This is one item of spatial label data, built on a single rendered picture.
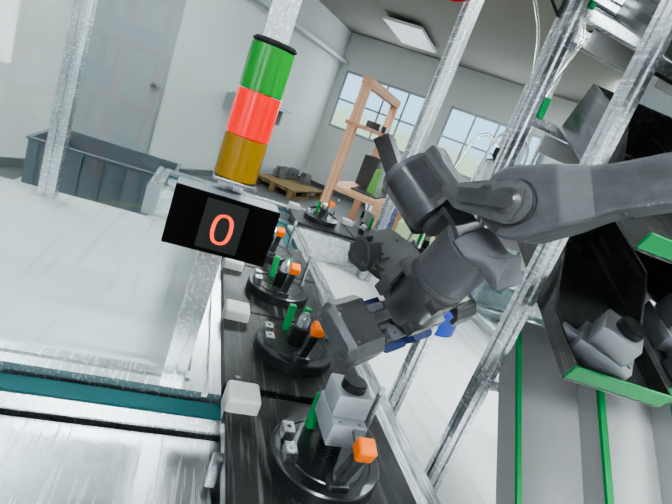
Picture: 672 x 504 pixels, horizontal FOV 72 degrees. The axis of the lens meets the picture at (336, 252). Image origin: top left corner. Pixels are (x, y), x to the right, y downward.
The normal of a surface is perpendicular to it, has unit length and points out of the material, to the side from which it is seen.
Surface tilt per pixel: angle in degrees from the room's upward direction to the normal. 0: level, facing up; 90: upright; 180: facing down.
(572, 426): 45
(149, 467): 0
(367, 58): 90
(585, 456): 90
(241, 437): 0
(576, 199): 75
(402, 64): 90
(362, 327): 32
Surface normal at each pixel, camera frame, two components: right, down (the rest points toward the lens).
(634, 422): 0.29, -0.43
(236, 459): 0.34, -0.90
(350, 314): 0.42, -0.58
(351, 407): 0.23, 0.35
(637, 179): -0.67, -0.04
